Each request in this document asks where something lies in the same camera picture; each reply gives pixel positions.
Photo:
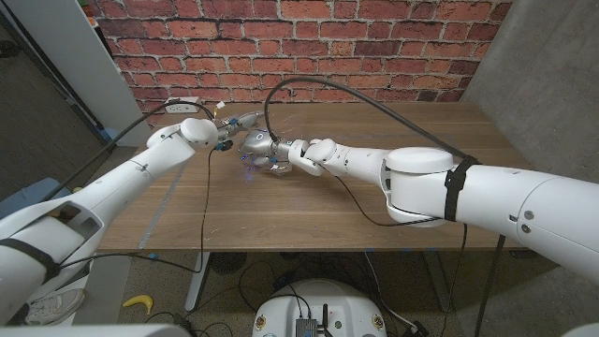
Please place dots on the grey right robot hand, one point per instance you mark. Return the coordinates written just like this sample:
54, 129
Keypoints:
264, 152

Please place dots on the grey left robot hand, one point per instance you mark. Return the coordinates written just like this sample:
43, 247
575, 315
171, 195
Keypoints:
241, 122

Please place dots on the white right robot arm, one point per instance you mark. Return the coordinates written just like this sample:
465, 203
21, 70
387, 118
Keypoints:
468, 187

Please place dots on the white left shoulder shell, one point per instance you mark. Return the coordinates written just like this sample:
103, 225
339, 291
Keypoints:
93, 331

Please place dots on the white right shoulder shell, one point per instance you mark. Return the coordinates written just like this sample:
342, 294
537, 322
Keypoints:
585, 332

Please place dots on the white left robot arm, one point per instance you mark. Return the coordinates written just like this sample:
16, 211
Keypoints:
93, 201

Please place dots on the grey electronics box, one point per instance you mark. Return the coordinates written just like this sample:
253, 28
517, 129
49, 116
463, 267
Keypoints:
306, 327

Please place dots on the right wrist plug lead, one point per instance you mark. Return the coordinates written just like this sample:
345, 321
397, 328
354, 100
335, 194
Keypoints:
276, 165

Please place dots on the wrist plug lead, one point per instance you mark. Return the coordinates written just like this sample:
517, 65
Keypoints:
220, 105
276, 165

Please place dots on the left wrist plug lead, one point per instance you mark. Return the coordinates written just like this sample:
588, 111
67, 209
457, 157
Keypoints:
220, 105

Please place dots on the white power strip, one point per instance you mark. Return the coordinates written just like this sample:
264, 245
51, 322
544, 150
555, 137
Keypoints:
180, 107

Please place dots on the red brick print backdrop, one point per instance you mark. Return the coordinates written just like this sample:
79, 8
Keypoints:
299, 51

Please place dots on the black round floor disc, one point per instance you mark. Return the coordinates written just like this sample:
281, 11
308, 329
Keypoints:
227, 263

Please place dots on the white table leg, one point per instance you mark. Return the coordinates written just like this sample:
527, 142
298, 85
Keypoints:
196, 285

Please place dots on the white pillar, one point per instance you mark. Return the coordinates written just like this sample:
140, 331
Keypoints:
84, 70

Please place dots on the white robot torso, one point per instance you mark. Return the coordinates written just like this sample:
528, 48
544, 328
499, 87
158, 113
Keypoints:
346, 304

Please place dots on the black antenna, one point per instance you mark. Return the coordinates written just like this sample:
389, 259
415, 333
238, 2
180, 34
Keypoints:
325, 318

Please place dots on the yellow toy banana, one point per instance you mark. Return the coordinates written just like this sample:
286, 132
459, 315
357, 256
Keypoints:
140, 302

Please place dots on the grey floor plate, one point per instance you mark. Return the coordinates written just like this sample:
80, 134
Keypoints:
105, 290

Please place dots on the grey table leg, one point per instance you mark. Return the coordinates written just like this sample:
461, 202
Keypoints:
440, 281

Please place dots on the black floor plug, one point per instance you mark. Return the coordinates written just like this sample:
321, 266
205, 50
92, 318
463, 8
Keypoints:
417, 330

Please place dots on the white sneaker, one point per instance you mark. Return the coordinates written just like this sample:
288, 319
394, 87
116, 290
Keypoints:
56, 306

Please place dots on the grey perforated wall panel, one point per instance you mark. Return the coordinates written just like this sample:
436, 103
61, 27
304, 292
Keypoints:
37, 131

